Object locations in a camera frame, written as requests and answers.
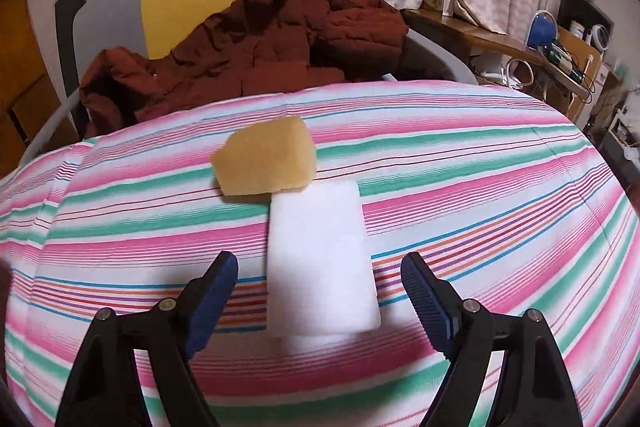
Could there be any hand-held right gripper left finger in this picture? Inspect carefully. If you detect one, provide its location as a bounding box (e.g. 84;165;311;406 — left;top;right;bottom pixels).
55;251;240;427

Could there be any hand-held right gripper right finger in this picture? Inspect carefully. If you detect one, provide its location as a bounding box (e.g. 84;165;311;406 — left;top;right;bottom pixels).
400;252;583;427

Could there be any white foam sponge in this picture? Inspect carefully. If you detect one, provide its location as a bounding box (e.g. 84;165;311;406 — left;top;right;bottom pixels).
265;179;382;339

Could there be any striped tablecloth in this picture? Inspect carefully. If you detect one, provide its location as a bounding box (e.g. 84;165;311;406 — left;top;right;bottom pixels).
0;79;640;427

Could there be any yellow sponge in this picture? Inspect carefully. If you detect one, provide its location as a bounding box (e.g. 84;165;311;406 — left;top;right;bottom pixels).
210;116;317;198

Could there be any white wrapped chair armrest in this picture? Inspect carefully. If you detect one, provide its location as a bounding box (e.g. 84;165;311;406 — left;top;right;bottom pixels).
17;89;91;165

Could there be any grey chair armrest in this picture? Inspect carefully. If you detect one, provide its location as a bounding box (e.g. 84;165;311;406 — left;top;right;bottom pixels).
380;29;478;85

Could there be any red-brown padded jacket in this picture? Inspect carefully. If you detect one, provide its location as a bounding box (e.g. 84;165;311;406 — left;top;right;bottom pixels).
79;0;412;138

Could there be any wooden side shelf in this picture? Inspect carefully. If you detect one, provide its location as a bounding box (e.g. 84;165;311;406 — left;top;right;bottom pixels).
400;7;593;100

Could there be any blue round lamp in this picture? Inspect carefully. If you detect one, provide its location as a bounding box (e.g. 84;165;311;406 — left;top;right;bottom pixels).
525;9;560;50

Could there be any black rolled mat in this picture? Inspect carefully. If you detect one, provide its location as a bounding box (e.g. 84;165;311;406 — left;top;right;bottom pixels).
54;0;88;138

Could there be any wooden wardrobe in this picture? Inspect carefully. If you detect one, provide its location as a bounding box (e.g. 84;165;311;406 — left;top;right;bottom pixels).
0;0;81;158

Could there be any black storage shelf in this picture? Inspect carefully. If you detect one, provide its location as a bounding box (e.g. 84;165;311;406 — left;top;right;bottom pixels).
556;0;616;58

